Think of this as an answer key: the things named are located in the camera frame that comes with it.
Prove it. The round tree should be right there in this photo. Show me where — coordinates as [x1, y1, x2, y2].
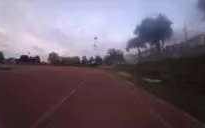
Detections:
[103, 48, 126, 66]

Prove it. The floodlight pole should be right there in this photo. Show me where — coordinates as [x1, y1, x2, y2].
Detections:
[92, 35, 99, 58]

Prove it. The pale building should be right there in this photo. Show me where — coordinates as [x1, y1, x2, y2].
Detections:
[58, 55, 82, 65]

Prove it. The red running track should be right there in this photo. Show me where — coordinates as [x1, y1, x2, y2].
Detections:
[0, 64, 205, 128]

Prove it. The large dark tree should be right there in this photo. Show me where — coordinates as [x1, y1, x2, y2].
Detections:
[125, 13, 174, 54]

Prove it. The row of distant trees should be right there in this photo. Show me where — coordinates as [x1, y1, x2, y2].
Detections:
[0, 48, 104, 66]

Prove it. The grass verge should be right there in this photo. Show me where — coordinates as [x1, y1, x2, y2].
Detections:
[103, 56, 205, 124]

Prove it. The long fence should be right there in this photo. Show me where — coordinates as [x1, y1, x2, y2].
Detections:
[133, 28, 205, 59]

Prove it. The dark grass field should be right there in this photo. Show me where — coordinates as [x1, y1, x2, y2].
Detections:
[0, 64, 16, 71]

